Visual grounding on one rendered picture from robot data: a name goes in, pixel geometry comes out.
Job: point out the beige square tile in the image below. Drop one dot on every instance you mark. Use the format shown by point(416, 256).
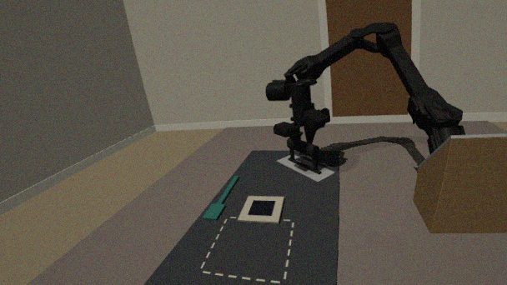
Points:
point(261, 209)

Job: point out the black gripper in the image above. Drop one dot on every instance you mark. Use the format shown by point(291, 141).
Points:
point(286, 129)

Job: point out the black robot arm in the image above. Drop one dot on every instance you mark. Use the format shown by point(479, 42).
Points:
point(426, 107)

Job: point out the small green trowel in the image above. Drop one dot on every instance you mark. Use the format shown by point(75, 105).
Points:
point(215, 210)

